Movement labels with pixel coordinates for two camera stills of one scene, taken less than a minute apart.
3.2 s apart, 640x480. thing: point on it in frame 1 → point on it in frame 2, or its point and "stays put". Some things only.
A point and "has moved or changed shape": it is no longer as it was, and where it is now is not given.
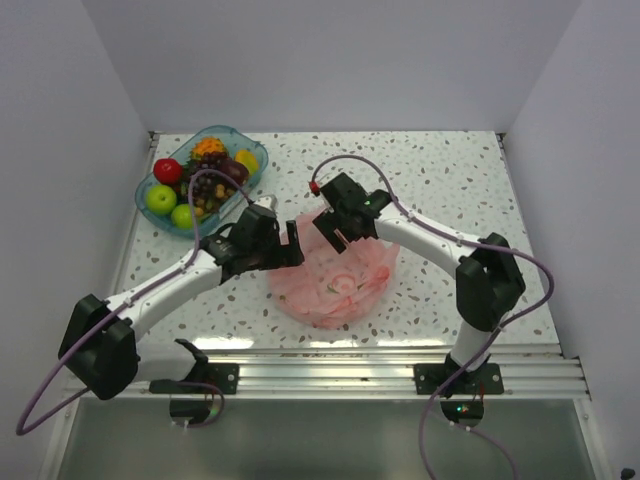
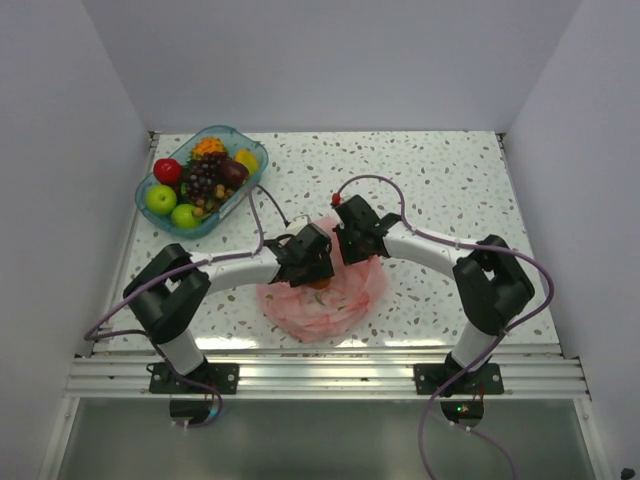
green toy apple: x=161 y=199 stays put
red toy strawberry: x=167 y=170 stays put
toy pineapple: x=206 y=145 stays put
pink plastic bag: x=332 y=289 has moved or changed shape
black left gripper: x=285 y=255 → x=322 y=269
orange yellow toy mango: x=248 y=159 stays put
